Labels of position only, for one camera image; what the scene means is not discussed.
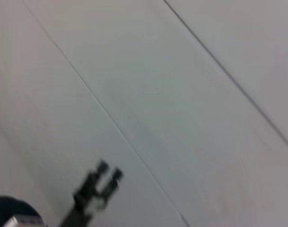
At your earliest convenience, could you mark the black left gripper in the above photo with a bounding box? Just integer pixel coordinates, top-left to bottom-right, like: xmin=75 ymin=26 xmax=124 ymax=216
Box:
xmin=60 ymin=159 xmax=124 ymax=227

